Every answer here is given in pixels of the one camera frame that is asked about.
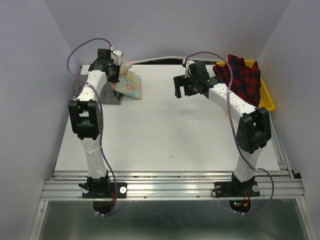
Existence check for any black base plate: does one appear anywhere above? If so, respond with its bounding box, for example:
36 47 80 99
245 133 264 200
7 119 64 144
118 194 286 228
81 182 128 199
211 181 261 199

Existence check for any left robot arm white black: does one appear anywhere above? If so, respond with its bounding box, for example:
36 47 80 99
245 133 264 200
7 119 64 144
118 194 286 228
68 47 120 199

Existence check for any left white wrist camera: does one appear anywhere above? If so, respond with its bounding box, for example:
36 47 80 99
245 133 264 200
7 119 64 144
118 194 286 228
111 50 124 66

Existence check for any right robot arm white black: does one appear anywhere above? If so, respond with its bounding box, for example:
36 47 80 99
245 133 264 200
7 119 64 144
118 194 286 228
173 59 272 198

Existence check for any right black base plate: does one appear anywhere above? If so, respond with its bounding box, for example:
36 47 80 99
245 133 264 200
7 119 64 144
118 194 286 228
211 181 261 199

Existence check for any pastel floral skirt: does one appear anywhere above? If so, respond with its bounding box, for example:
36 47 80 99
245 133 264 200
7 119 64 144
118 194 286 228
111 61 143 100

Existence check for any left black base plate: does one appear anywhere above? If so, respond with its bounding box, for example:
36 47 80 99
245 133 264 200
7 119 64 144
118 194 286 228
81 182 128 199

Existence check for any yellow plastic tray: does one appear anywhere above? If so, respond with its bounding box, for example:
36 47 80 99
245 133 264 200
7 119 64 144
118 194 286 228
216 59 276 112

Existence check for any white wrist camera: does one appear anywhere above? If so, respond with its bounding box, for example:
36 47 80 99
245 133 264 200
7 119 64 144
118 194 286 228
111 50 124 66
182 58 195 78

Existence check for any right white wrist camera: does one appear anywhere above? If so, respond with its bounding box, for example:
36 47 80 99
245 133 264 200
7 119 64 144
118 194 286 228
182 58 195 78

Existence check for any red black plaid skirt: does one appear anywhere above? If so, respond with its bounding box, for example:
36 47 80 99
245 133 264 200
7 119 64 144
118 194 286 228
228 54 261 107

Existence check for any aluminium rail frame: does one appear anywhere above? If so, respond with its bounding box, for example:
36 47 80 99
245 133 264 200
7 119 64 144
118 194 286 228
29 126 317 240

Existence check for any grey pleated skirt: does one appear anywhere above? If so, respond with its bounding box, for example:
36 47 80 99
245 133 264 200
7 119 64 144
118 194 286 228
74 79 124 105

